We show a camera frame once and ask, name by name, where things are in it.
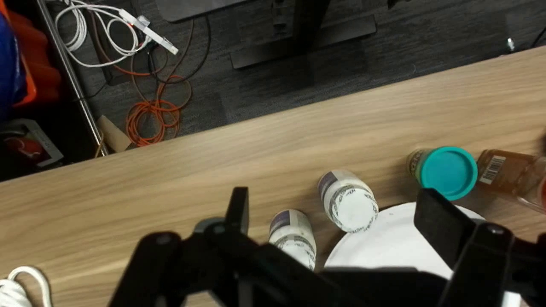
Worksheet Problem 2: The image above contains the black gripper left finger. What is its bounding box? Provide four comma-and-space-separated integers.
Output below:
107, 186, 269, 307

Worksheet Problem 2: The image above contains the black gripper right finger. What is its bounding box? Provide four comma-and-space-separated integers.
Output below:
413, 186, 546, 307

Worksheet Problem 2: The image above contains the brown spice bottle orange cap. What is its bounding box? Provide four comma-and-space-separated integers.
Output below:
476, 149, 546, 212

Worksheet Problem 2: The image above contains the small tub teal lid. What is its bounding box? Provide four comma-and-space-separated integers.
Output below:
407, 145, 479, 203

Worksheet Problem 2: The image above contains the white bottle blue label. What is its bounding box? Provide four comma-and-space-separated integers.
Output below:
266, 208, 319, 271
317, 167, 380, 236

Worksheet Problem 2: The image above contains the white round plate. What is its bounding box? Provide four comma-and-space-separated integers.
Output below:
322, 201, 522, 307

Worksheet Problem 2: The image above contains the red box on floor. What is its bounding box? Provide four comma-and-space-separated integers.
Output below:
0, 118, 64, 172

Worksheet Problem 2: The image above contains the metal table leg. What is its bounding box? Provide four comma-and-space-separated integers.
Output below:
35, 0, 111, 159

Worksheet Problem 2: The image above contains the orange blue bag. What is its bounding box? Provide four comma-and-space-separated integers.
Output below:
0, 0, 61, 118

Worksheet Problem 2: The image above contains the orange floor cable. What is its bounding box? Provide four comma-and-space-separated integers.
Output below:
92, 16, 213, 149

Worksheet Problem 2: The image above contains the white cord bundle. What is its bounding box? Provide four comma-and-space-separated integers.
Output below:
0, 265, 54, 307

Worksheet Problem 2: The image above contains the white floor cable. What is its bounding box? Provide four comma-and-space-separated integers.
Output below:
52, 0, 180, 70

